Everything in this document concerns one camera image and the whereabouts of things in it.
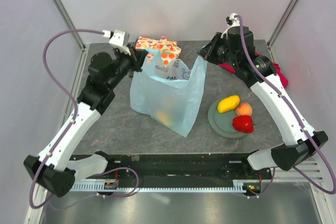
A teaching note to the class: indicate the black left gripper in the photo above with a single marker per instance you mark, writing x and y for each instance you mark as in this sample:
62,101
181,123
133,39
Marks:
139,55

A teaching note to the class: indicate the peach fruit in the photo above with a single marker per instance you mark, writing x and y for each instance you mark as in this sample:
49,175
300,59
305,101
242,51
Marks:
244,109

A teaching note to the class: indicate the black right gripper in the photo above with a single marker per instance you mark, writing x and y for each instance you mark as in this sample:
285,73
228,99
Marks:
207,51

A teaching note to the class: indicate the grey round plate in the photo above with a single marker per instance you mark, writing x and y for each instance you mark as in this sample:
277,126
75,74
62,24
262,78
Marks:
221,123

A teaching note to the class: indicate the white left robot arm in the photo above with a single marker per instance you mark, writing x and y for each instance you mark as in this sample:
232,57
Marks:
52,168

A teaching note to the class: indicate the red bell pepper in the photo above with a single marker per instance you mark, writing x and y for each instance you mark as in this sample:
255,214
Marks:
243,123

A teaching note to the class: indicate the yellow mango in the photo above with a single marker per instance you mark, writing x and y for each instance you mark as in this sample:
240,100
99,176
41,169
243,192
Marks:
228,104

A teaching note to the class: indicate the green orange mango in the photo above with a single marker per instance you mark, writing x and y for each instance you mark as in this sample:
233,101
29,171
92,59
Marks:
165,118

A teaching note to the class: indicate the red crumpled cloth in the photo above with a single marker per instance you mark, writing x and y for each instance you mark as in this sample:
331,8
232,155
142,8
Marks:
278,73

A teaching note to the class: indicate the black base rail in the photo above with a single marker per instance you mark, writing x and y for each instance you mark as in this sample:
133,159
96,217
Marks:
184,170

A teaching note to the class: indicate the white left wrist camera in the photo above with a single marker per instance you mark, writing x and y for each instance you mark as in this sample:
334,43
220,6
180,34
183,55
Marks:
118,40

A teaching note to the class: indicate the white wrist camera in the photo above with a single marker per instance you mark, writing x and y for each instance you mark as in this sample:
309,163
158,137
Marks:
232,21
118,40

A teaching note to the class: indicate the floral orange folded cloth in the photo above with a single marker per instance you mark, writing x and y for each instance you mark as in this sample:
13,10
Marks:
169,50

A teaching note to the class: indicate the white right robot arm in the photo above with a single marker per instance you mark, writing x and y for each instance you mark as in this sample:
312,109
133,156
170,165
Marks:
300,139

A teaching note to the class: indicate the light blue plastic bag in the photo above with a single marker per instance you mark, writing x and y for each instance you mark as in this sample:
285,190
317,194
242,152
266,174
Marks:
169,94

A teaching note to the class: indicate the orange pineapple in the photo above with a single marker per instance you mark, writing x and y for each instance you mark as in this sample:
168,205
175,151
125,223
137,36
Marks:
167,102

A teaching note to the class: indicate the light blue cable duct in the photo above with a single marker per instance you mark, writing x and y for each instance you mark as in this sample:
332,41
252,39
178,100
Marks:
110,187

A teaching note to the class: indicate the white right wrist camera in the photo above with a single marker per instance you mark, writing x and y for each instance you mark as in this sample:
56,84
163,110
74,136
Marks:
232,21

